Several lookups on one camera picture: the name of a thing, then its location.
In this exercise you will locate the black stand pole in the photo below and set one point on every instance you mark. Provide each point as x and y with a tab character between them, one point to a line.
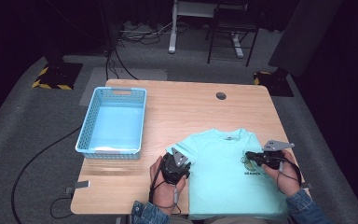
109	21

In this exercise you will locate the dark grey leaning panel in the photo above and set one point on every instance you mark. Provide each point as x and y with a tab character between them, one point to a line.
304	34

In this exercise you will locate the black yellow striped stand base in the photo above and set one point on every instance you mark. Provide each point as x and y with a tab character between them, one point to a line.
57	76
275	84

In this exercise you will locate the person's right hand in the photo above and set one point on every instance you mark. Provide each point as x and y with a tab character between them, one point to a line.
287	182

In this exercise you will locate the light blue plastic basket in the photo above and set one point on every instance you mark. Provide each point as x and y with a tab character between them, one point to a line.
116	126

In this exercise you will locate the white desk frame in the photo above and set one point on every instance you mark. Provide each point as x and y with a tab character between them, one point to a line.
172	39

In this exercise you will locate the black metal chair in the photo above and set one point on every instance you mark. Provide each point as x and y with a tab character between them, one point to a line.
233	21

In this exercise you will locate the mint green t-shirt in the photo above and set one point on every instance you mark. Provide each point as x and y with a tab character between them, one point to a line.
220	180

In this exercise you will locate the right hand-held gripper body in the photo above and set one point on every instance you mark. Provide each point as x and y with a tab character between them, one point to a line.
273	158

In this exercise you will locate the grey metal table bracket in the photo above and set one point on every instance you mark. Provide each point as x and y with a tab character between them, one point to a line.
307	185
81	184

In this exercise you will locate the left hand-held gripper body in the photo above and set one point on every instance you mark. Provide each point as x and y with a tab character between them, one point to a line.
170	168

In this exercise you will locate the person's left hand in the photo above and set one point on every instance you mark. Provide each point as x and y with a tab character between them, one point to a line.
166	196

